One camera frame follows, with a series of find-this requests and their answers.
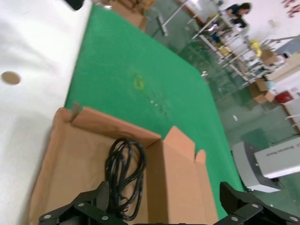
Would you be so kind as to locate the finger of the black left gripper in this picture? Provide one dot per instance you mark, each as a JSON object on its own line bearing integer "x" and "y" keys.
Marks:
{"x": 75, "y": 4}

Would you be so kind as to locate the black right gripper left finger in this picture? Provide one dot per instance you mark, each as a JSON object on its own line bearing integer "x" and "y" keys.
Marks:
{"x": 89, "y": 211}

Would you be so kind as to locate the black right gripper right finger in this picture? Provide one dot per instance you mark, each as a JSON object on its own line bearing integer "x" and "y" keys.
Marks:
{"x": 234, "y": 201}

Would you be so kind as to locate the open brown cardboard box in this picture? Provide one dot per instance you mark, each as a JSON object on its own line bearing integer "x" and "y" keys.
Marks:
{"x": 77, "y": 152}

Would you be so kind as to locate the open cardboard shipping box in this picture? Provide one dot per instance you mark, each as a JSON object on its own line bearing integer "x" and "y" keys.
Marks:
{"x": 257, "y": 91}

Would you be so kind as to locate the large brown cardboard carton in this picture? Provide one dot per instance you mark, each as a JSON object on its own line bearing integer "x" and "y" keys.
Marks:
{"x": 131, "y": 16}

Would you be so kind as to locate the round brown cardboard disc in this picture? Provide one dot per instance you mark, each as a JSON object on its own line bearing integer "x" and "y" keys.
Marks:
{"x": 10, "y": 78}

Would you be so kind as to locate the red bin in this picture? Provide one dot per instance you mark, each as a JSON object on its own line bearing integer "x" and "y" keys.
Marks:
{"x": 283, "y": 96}

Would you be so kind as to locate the light blue plastic bag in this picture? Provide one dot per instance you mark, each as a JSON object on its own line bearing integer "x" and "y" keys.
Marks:
{"x": 271, "y": 85}

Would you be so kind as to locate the metal cloth clip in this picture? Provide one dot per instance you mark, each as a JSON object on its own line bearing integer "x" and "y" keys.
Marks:
{"x": 204, "y": 73}

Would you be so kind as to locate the yellow material pile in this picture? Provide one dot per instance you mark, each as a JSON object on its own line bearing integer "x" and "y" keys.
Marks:
{"x": 255, "y": 45}

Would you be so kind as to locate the person with black hair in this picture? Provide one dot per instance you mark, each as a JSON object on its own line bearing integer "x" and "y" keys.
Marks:
{"x": 239, "y": 11}

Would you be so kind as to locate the white pipe frame rack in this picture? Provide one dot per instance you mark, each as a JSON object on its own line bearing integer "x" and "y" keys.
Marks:
{"x": 239, "y": 72}

